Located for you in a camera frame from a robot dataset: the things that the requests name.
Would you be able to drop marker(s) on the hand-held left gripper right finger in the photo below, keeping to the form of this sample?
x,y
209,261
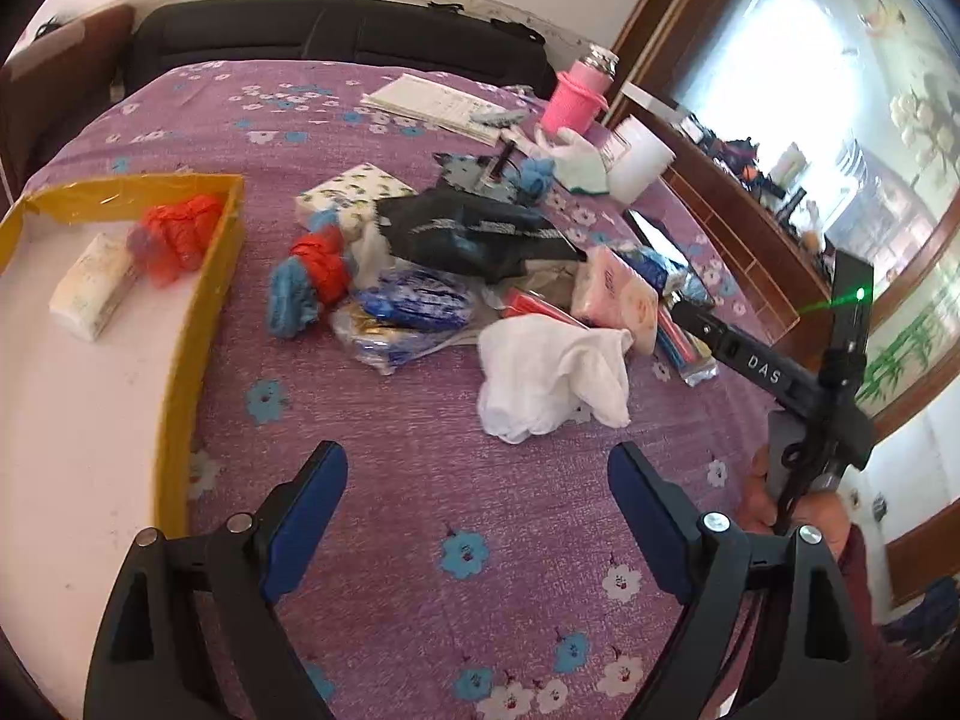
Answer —
x,y
651,517

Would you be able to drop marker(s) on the black pen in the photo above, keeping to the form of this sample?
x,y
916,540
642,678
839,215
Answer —
x,y
504,161

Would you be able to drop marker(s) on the white tissue pack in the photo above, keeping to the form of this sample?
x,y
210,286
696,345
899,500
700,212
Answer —
x,y
90,289

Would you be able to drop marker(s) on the person's right hand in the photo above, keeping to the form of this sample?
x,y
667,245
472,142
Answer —
x,y
757,502

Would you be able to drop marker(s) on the white cloth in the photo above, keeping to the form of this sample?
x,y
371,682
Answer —
x,y
547,375

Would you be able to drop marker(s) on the white paper notebook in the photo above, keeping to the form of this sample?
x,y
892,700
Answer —
x,y
427,101

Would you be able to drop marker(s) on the person's right forearm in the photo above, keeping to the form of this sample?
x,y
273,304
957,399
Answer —
x,y
889,652

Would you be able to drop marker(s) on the grey marker pen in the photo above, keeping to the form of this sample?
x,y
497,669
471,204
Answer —
x,y
495,118

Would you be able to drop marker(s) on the brown padded headboard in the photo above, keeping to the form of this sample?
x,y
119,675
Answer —
x,y
60,82

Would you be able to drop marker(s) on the black padded bag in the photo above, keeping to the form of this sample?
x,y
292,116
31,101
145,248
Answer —
x,y
337,30

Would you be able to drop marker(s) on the black fabric bag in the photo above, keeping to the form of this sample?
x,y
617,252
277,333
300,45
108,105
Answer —
x,y
465,229

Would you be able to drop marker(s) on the pink tissue pack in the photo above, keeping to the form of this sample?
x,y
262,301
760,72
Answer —
x,y
615,292

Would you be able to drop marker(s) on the wooden framed mirror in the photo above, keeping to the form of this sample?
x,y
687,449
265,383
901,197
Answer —
x,y
810,52

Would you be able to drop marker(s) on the bamboo print panel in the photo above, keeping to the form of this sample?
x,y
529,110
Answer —
x,y
911,360

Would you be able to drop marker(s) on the red plastic bag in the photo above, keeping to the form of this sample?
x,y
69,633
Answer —
x,y
180,236

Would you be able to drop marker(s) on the striped plastic packet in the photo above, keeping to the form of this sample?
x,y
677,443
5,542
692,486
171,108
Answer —
x,y
686,352

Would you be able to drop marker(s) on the black round container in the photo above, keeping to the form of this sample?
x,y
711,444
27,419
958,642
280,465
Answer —
x,y
469,169

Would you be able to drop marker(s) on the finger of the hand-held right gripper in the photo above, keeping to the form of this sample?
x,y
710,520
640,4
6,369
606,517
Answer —
x,y
750,364

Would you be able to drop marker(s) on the blue small pack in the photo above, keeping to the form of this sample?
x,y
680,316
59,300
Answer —
x,y
660,266

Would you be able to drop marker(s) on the white glove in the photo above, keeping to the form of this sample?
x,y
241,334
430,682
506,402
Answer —
x,y
577,157

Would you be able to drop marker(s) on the yellow cardboard box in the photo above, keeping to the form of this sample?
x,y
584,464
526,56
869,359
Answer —
x,y
217,270

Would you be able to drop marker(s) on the blue chenille cloth with red bag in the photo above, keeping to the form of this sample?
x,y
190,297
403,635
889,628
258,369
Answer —
x,y
307,277

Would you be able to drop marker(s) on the small blue cloth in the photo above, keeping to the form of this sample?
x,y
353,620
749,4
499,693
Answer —
x,y
536,178

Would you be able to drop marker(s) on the pink sleeved bottle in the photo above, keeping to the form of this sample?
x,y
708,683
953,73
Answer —
x,y
574,97

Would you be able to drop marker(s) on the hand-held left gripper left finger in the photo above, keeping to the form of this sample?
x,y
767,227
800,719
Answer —
x,y
307,517

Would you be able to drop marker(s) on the lemon print tissue pack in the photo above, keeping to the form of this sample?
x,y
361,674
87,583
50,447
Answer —
x,y
352,195

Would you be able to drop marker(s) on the black phone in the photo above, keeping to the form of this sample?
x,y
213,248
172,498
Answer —
x,y
649,229

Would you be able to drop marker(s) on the white round container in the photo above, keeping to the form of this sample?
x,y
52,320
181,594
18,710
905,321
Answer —
x,y
637,161

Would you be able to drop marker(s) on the purple floral bedsheet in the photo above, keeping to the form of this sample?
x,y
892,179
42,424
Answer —
x,y
420,465

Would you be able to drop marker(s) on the blue patterned plastic bag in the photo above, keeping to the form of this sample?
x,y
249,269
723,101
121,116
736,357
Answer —
x,y
412,300

